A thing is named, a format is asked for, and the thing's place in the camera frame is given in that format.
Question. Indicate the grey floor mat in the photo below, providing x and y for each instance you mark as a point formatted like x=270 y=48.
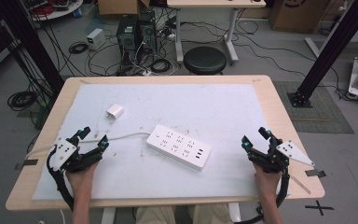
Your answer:
x=320 y=115

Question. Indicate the white desk with legs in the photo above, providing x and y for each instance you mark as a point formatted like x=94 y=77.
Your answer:
x=214 y=3

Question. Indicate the grey tape piece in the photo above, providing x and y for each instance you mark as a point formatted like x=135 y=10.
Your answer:
x=315 y=173
x=28 y=162

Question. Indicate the person's right hand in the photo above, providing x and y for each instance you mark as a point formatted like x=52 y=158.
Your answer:
x=267 y=182

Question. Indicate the white power strip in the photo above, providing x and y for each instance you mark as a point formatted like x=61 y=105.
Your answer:
x=178 y=147

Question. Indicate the black tape cross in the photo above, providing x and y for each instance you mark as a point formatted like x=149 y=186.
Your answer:
x=319 y=207

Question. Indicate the black round stool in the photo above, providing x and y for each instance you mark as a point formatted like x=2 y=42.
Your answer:
x=204 y=59

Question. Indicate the white power adapter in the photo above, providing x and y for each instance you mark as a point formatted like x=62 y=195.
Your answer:
x=115 y=111

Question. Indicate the round white table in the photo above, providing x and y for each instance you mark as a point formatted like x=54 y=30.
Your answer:
x=71 y=7

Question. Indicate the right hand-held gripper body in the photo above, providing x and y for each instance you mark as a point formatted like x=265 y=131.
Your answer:
x=273 y=160

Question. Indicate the white bench power supply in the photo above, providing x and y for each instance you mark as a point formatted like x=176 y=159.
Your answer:
x=95 y=39

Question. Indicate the black computer tower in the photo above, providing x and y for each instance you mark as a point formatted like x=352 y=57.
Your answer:
x=127 y=35
x=147 y=29

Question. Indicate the white table leg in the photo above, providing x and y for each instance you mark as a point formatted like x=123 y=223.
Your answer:
x=108 y=216
x=234 y=212

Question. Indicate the person's right leg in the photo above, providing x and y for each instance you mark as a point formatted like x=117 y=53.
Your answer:
x=211 y=215

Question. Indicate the black aluminium post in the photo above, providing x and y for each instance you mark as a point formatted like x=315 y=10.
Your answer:
x=332 y=46
x=34 y=43

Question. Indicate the large cardboard box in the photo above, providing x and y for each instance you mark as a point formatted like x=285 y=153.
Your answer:
x=296 y=15

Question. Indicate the person's left hand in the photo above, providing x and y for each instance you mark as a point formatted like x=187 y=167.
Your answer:
x=81 y=179

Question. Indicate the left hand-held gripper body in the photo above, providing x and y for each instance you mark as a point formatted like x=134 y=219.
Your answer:
x=64 y=153

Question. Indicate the white table mat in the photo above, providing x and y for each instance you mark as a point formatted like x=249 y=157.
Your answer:
x=199 y=105

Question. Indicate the thin wooden strip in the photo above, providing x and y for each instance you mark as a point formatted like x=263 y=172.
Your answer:
x=300 y=184

